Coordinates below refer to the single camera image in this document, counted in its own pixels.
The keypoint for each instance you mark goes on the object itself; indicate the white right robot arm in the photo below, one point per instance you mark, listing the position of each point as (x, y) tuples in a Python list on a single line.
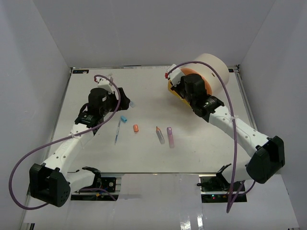
[(266, 154)]

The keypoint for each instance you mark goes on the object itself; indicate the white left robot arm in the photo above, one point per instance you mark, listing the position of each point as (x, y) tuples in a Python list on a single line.
[(51, 181)]

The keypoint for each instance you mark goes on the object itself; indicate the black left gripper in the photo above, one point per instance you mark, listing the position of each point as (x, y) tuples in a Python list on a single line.
[(124, 101)]

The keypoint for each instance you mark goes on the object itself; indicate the orange highlighter cap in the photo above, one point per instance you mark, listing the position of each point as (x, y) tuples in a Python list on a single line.
[(135, 128)]

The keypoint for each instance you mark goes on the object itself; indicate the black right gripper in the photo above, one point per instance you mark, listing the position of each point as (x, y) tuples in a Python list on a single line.
[(176, 88)]

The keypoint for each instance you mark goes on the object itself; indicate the orange highlighter body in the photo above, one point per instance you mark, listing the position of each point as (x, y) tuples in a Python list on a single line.
[(160, 135)]

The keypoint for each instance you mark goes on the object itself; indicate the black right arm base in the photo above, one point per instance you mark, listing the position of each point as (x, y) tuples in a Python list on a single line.
[(214, 189)]

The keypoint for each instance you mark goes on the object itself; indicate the light blue highlighter cap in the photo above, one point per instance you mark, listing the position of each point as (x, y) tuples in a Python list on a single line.
[(123, 119)]

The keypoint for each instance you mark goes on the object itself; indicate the round three-drawer storage box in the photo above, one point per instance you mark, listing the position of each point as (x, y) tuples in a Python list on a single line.
[(213, 71)]

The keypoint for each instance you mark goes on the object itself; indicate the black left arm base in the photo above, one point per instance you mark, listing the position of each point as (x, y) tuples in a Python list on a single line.
[(105, 185)]

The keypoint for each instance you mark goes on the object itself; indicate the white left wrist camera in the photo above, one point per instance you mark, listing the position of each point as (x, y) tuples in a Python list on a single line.
[(104, 83)]

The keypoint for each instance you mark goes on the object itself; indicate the pink purple highlighter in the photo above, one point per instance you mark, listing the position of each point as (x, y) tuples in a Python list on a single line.
[(170, 137)]

